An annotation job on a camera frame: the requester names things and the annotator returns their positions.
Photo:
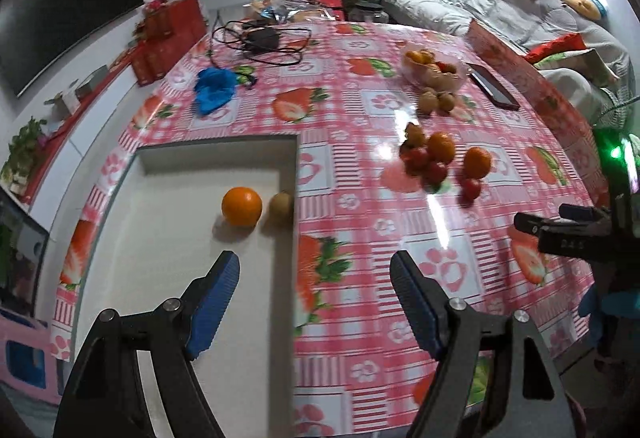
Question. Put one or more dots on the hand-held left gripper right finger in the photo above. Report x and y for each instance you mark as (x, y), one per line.
(415, 303)

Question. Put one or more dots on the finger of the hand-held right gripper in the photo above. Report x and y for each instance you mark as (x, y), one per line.
(585, 212)
(560, 238)

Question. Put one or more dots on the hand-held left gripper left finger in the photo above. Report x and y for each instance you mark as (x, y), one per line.
(216, 303)

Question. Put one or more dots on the large orange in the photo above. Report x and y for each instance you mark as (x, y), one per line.
(242, 207)

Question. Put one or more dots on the small red tomato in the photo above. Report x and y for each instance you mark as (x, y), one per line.
(470, 188)
(436, 171)
(416, 158)

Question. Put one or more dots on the white rectangular tray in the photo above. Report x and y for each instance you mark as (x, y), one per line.
(200, 198)

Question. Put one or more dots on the small orange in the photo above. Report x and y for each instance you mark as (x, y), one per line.
(477, 162)
(441, 147)

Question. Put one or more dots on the person's right hand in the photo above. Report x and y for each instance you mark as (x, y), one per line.
(607, 313)

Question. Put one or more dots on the red strawberry print tablecloth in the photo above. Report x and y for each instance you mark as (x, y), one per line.
(360, 238)

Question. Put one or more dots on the cardboard box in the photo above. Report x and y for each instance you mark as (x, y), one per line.
(592, 63)

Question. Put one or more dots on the black tablet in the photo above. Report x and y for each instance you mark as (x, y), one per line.
(492, 85)

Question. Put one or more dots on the red cushion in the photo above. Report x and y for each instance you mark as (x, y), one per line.
(555, 46)

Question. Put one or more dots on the dark display screen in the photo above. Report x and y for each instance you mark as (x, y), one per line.
(20, 258)

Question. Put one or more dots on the yellow plush toy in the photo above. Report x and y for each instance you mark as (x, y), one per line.
(582, 0)

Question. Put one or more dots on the clear glass bowl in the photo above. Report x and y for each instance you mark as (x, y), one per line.
(434, 76)

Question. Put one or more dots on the heap of tangerines and kiwis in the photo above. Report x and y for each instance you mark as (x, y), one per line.
(432, 65)

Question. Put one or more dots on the blue rubber glove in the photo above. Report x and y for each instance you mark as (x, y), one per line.
(215, 88)

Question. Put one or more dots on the grey sofa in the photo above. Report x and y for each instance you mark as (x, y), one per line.
(505, 12)

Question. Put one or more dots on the green potted plant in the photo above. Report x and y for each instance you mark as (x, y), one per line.
(22, 147)

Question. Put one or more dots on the stack of red gift boxes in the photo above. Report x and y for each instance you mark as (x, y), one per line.
(167, 35)

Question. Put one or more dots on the black television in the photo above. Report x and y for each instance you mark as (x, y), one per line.
(65, 2)

